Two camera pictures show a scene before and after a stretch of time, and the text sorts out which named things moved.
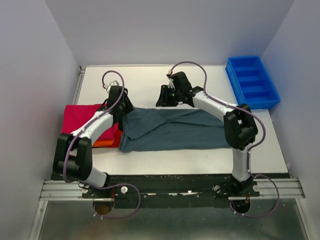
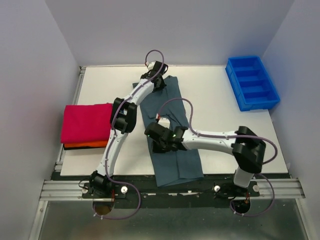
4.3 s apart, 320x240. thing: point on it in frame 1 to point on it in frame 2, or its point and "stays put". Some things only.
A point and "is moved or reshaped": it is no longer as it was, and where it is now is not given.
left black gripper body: [127, 106] to [161, 85]
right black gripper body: [178, 93] to [159, 146]
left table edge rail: [81, 71] stays put
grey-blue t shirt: [155, 128] is moved or reshaped
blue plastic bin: [250, 83] stays put
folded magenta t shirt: [73, 115] stays put
